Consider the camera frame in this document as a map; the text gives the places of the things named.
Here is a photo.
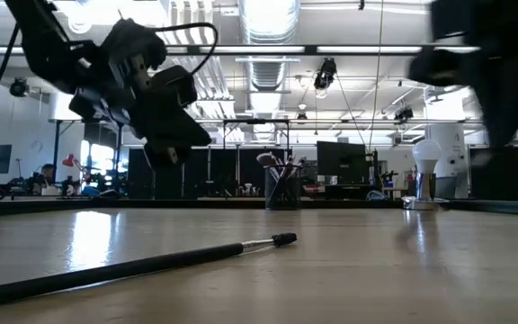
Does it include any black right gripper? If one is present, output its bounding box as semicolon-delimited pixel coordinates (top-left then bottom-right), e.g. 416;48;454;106
409;47;518;149

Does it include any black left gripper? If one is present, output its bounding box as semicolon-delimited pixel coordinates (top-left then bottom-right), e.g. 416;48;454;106
69;62;213;168

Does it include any long black makeup brush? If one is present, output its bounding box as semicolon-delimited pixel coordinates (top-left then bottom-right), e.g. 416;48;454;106
0;232;299;307

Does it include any white round column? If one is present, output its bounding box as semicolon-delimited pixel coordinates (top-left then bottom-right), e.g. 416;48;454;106
428;123;469;199

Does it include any grey bin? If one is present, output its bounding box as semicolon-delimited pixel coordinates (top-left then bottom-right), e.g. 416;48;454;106
434;175;458;200

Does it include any white light bulb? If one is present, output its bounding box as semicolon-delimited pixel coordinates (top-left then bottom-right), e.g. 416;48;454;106
412;139;442;175

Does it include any metal lamp stand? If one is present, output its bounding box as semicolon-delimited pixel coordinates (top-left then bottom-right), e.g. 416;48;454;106
401;172;450;212

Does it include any red desk lamp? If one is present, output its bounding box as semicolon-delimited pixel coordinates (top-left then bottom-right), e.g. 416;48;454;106
62;153;85;175

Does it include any black ceiling spotlight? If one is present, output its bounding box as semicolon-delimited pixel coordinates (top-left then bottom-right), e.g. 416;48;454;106
9;76;30;98
394;106;415;122

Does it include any person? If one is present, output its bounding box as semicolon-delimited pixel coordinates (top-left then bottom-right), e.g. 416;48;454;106
31;163;62;195

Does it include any black mesh pencil cup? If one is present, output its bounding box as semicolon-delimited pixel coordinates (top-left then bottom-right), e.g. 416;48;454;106
263;164;303;212

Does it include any black monitor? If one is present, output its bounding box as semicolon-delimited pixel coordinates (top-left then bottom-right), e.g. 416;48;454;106
316;140;371;185

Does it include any black partition wall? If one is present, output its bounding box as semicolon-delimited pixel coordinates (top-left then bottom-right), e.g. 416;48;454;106
127;147;294;200
469;146;518;202

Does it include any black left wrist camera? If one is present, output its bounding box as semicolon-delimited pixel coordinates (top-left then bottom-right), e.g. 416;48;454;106
101;17;168;68

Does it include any thin hanging cable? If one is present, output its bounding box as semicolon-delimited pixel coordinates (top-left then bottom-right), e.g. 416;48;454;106
335;74;367;148
368;0;385;152

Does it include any silver ventilation duct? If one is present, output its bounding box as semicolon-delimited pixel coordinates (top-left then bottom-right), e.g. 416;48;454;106
236;0;303;91

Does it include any black overhead camera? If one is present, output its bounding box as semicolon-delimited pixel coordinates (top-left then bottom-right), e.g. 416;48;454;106
312;57;338;91

